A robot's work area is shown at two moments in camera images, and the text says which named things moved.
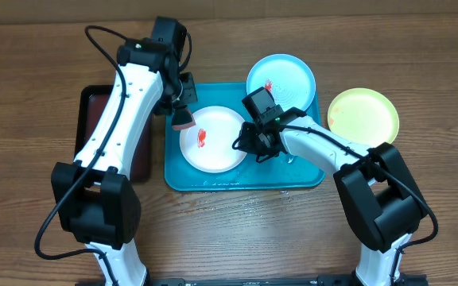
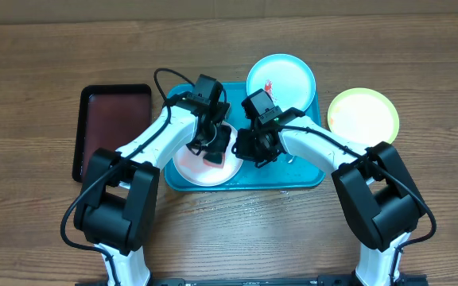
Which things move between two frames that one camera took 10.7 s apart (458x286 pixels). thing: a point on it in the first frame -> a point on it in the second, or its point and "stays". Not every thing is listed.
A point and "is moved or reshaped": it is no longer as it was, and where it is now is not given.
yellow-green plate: (365, 116) stays
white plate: (207, 146) is moved or reshaped
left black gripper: (189, 85) -> (223, 144)
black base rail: (296, 280) stays
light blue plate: (289, 79) stays
